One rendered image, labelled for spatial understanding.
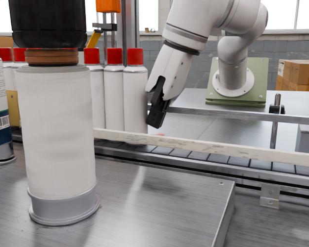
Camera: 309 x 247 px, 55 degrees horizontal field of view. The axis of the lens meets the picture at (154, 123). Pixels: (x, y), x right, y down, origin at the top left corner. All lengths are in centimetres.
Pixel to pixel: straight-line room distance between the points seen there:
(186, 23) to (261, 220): 35
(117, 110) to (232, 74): 76
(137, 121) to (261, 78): 93
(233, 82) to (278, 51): 480
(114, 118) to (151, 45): 556
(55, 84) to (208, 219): 24
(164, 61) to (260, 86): 92
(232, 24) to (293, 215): 34
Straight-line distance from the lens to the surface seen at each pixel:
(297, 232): 50
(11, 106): 80
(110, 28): 72
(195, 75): 607
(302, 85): 392
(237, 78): 134
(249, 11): 58
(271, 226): 49
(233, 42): 122
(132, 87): 60
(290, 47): 617
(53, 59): 34
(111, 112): 64
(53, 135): 34
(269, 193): 56
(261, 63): 151
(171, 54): 54
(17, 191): 49
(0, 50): 84
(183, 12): 55
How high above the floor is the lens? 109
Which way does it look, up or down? 15 degrees down
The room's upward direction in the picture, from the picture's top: straight up
